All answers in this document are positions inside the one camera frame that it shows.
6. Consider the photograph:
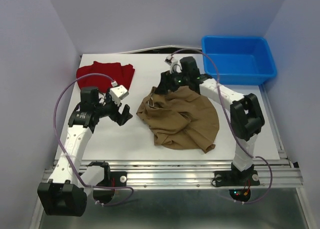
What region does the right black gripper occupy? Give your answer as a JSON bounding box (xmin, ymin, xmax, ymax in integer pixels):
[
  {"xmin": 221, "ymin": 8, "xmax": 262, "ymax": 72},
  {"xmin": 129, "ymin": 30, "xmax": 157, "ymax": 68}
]
[{"xmin": 154, "ymin": 67, "xmax": 190, "ymax": 95}]

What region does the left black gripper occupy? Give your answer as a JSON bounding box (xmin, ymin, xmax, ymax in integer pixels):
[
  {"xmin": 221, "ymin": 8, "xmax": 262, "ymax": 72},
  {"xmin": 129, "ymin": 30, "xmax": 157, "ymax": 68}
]
[{"xmin": 95, "ymin": 87, "xmax": 133, "ymax": 126}]

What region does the tan skirt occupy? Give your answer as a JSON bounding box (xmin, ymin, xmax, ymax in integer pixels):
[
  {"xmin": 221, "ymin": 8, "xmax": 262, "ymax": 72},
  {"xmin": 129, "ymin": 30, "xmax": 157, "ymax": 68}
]
[{"xmin": 136, "ymin": 86, "xmax": 220, "ymax": 154}]

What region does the red skirt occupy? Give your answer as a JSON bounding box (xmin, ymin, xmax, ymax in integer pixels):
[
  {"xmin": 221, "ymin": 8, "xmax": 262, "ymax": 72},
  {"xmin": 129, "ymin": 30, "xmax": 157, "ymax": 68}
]
[{"xmin": 76, "ymin": 61, "xmax": 135, "ymax": 93}]

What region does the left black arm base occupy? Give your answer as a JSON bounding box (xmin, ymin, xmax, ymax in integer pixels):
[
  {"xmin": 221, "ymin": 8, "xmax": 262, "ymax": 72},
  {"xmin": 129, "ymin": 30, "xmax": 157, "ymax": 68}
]
[{"xmin": 80, "ymin": 161, "xmax": 128, "ymax": 188}]

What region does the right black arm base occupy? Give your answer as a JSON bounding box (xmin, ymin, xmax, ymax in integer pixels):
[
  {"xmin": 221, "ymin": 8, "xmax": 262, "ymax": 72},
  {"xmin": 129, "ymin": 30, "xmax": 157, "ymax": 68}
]
[{"xmin": 211, "ymin": 164, "xmax": 260, "ymax": 188}]

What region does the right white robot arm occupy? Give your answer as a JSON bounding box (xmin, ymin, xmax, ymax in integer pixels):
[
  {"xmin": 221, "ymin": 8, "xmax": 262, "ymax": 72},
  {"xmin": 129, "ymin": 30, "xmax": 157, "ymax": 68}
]
[{"xmin": 154, "ymin": 55, "xmax": 265, "ymax": 184}]

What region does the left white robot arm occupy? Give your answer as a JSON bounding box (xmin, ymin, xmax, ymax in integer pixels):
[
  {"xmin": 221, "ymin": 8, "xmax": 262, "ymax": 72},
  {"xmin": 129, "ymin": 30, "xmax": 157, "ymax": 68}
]
[{"xmin": 37, "ymin": 85, "xmax": 132, "ymax": 217}]

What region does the blue plastic bin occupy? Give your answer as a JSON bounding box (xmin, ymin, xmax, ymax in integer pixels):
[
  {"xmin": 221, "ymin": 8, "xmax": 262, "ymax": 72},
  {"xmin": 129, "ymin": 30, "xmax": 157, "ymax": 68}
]
[{"xmin": 201, "ymin": 35, "xmax": 277, "ymax": 86}]

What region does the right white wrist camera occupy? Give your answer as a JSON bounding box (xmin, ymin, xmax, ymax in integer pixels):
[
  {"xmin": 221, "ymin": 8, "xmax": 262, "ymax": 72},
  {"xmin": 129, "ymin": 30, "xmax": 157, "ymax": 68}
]
[{"xmin": 164, "ymin": 54, "xmax": 180, "ymax": 74}]

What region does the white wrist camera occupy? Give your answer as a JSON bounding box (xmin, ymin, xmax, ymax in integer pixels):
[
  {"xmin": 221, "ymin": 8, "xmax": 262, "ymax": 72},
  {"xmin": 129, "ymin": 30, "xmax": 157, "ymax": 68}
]
[
  {"xmin": 164, "ymin": 54, "xmax": 180, "ymax": 74},
  {"xmin": 109, "ymin": 85, "xmax": 129, "ymax": 107}
]

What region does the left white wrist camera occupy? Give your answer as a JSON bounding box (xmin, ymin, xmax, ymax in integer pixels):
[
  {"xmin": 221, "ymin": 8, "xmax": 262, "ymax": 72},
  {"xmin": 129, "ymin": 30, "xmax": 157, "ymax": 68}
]
[{"xmin": 109, "ymin": 85, "xmax": 129, "ymax": 107}]

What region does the aluminium mounting rail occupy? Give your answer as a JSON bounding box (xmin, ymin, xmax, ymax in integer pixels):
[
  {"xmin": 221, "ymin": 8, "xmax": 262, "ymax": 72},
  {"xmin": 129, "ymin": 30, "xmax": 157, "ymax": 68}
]
[{"xmin": 39, "ymin": 159, "xmax": 305, "ymax": 190}]

